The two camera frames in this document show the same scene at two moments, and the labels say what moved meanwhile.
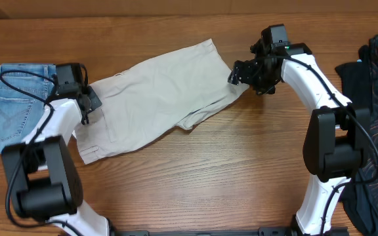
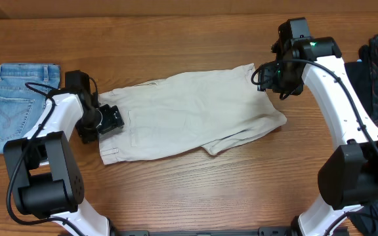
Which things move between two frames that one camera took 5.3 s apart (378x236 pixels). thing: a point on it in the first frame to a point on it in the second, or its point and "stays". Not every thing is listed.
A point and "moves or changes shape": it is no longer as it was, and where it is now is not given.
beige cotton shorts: x=176 y=90 moves or changes shape
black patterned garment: x=371 y=84 stays
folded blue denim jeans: x=15 y=101 stays
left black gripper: x=94 y=101 to x=112 y=118
